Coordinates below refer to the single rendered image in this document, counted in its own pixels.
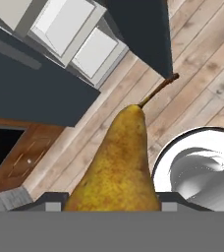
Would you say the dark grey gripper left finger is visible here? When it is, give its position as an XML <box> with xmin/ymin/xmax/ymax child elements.
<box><xmin>9</xmin><ymin>191</ymin><xmax>70</xmax><ymax>213</ymax></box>

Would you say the dark grey fridge door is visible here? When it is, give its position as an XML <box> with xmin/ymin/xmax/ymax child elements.
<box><xmin>93</xmin><ymin>0</ymin><xmax>175</xmax><ymax>80</ymax></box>

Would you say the white fridge rack bin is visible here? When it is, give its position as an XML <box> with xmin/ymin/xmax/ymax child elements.
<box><xmin>27</xmin><ymin>0</ymin><xmax>108</xmax><ymax>69</ymax></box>
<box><xmin>68</xmin><ymin>25</ymin><xmax>130</xmax><ymax>91</ymax></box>

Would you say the white round bowl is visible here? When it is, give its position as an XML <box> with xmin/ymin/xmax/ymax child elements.
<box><xmin>151</xmin><ymin>126</ymin><xmax>224</xmax><ymax>213</ymax></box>

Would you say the yellow-brown pear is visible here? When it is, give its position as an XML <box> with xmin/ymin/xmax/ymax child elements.
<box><xmin>62</xmin><ymin>72</ymin><xmax>181</xmax><ymax>213</ymax></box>

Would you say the dark grey fridge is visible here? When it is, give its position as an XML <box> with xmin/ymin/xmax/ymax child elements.
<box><xmin>0</xmin><ymin>19</ymin><xmax>102</xmax><ymax>128</ymax></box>

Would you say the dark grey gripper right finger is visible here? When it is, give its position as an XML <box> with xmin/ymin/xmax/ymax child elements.
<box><xmin>156</xmin><ymin>191</ymin><xmax>214</xmax><ymax>213</ymax></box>

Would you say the brown wooden cabinet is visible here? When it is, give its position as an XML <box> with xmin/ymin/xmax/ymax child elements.
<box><xmin>0</xmin><ymin>117</ymin><xmax>66</xmax><ymax>197</ymax></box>

